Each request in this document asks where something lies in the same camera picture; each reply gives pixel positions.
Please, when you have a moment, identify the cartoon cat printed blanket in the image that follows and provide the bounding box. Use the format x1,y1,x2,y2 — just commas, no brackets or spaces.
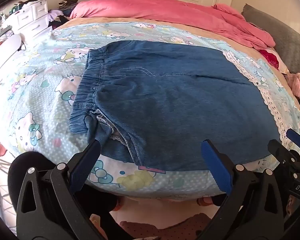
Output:
0,21,300,202

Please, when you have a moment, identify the red cloth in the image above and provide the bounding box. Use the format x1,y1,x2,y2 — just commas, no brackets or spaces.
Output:
259,49,280,70

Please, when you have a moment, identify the white drawer chest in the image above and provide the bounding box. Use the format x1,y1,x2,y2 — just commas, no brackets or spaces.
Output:
7,0,53,38

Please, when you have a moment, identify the dark clothes heap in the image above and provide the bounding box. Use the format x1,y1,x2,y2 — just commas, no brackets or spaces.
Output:
57,0,79,12

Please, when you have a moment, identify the white rounded board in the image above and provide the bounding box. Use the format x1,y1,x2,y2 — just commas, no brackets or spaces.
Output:
0,34,22,55

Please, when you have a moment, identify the blue denim pants lace hem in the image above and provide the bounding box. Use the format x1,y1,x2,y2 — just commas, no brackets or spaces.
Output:
69,40,295,172

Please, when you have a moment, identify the pink duvet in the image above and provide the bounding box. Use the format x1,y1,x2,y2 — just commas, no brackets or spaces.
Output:
69,0,277,51

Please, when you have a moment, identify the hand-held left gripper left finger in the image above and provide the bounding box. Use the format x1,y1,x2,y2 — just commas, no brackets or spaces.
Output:
16,139,130,240

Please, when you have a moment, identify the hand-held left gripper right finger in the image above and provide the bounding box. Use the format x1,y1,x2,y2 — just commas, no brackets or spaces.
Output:
201,139,292,240

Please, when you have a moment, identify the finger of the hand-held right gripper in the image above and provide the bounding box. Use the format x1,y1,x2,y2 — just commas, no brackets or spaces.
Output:
267,139,298,166
286,129,300,150

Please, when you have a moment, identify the grey quilted headboard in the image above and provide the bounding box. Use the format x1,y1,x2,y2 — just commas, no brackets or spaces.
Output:
241,4,300,74

